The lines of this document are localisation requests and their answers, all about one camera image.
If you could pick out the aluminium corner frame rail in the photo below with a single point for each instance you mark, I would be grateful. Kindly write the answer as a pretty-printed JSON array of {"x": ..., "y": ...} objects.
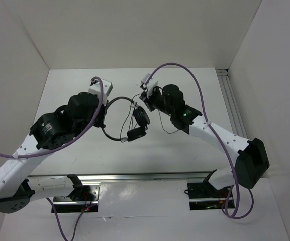
[{"x": 239, "y": 134}]

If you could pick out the white base cover plate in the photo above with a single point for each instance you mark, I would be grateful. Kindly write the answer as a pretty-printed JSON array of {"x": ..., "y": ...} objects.
[{"x": 143, "y": 199}]

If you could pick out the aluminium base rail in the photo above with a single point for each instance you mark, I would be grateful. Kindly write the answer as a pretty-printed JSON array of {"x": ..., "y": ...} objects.
[{"x": 143, "y": 176}]

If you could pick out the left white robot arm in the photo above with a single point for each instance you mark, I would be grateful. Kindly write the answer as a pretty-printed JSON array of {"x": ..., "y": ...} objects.
[{"x": 50, "y": 133}]

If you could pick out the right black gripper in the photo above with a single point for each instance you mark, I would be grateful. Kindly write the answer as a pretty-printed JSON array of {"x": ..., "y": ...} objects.
[{"x": 147, "y": 101}]

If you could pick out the black on-ear headphones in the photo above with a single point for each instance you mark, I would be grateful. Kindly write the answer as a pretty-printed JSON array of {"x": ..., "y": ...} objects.
[{"x": 129, "y": 117}]

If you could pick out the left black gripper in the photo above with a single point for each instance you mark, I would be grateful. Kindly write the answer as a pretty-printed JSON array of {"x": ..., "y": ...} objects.
[{"x": 100, "y": 122}]

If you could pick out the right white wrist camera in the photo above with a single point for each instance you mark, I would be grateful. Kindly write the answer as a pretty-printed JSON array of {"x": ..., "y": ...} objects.
[{"x": 148, "y": 84}]

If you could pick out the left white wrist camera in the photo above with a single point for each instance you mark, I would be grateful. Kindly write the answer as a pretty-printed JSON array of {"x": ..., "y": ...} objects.
[{"x": 100, "y": 88}]

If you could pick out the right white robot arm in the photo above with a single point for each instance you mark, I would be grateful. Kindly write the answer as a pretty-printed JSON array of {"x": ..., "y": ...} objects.
[{"x": 249, "y": 157}]

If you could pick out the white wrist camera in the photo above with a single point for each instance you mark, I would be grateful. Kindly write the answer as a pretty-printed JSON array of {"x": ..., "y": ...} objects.
[
  {"x": 148, "y": 84},
  {"x": 100, "y": 88}
]

